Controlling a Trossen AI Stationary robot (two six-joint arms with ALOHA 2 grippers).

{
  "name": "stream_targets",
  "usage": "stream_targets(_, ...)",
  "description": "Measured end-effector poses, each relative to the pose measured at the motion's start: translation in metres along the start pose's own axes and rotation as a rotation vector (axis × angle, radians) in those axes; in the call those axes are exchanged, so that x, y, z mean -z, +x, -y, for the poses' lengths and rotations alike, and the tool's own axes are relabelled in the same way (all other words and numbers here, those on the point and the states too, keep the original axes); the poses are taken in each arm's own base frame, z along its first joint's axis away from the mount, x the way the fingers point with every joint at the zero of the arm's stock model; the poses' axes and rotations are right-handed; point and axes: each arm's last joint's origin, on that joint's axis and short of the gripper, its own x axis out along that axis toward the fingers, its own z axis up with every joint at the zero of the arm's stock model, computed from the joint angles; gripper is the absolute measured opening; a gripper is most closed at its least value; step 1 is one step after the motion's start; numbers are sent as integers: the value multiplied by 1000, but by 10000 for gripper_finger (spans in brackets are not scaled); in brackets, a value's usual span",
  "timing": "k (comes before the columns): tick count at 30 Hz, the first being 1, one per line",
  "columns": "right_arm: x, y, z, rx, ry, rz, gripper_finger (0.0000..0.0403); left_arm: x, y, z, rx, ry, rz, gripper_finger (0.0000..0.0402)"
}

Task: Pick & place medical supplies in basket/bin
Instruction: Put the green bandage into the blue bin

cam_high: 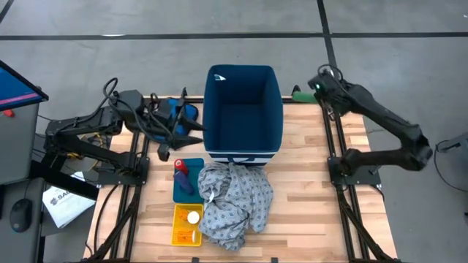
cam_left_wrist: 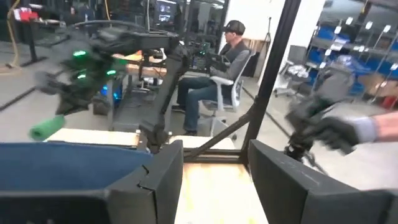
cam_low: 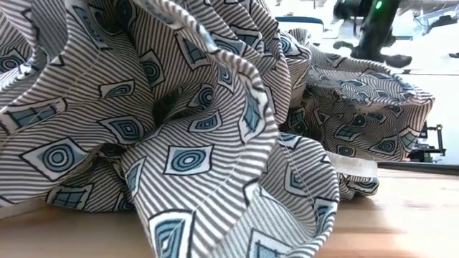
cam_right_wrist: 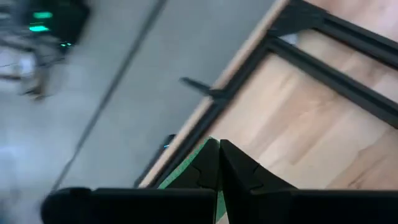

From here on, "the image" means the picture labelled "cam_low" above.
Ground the striped patterned hospital gown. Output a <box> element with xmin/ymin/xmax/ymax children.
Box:
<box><xmin>0</xmin><ymin>0</ymin><xmax>435</xmax><ymax>258</ymax></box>

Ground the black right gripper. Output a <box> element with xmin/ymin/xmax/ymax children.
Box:
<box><xmin>332</xmin><ymin>0</ymin><xmax>413</xmax><ymax>69</ymax></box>

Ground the black background stand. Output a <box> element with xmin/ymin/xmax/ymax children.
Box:
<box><xmin>408</xmin><ymin>123</ymin><xmax>448</xmax><ymax>163</ymax></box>

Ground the black metal table frame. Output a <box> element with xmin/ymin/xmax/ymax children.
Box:
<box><xmin>378</xmin><ymin>161</ymin><xmax>459</xmax><ymax>176</ymax></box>

